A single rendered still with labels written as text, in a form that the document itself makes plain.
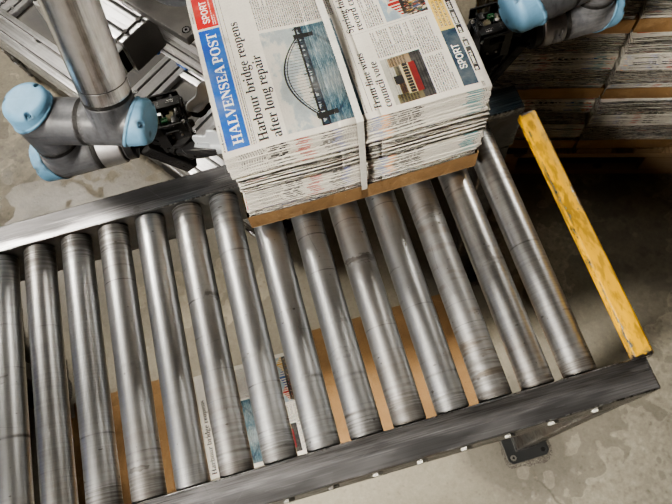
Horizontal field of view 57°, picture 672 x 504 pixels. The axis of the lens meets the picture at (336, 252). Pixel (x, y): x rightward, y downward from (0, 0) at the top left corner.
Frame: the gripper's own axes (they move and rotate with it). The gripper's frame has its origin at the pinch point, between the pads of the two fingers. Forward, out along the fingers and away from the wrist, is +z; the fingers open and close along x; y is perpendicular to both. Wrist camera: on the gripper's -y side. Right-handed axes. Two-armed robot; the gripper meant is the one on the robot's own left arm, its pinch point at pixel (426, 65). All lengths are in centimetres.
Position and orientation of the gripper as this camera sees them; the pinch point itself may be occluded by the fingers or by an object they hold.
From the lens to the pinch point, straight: 116.8
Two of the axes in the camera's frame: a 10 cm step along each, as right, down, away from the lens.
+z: -9.6, 2.8, -0.3
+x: 2.7, 8.8, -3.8
